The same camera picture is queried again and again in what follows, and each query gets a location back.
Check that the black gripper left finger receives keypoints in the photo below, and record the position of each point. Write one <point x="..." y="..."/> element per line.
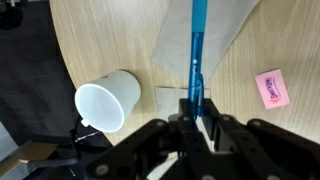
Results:
<point x="160" y="146"/>

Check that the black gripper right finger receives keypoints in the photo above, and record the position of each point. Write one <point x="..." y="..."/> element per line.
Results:
<point x="253" y="146"/>

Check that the blue marker pen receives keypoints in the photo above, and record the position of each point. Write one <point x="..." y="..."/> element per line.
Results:
<point x="199" y="33"/>

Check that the white mug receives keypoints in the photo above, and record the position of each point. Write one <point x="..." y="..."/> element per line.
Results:
<point x="113" y="93"/>

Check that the brown paper napkin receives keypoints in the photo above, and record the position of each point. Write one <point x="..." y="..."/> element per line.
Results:
<point x="230" y="26"/>
<point x="166" y="100"/>

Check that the wooden door frame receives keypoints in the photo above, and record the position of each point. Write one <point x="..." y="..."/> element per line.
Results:
<point x="26" y="153"/>

